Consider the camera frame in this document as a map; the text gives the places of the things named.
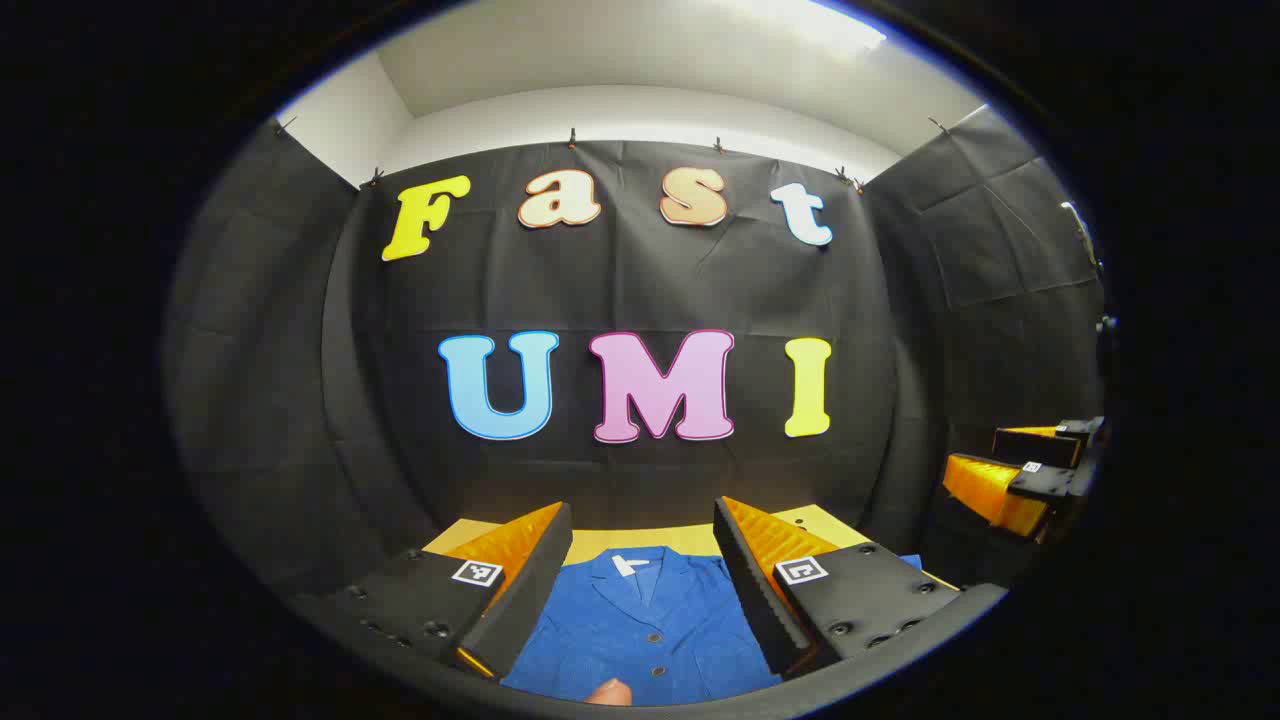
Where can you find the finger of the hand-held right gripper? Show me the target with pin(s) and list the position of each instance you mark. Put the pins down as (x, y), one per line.
(1040, 448)
(1050, 483)

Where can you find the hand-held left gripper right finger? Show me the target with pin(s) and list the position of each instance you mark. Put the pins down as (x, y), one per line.
(750, 590)

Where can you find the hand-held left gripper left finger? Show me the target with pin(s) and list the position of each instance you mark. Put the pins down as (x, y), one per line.
(535, 600)

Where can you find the black backdrop cloth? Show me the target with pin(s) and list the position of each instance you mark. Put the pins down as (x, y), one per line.
(650, 290)

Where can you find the row of small cloth clips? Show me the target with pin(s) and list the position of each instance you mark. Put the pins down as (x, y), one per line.
(572, 137)

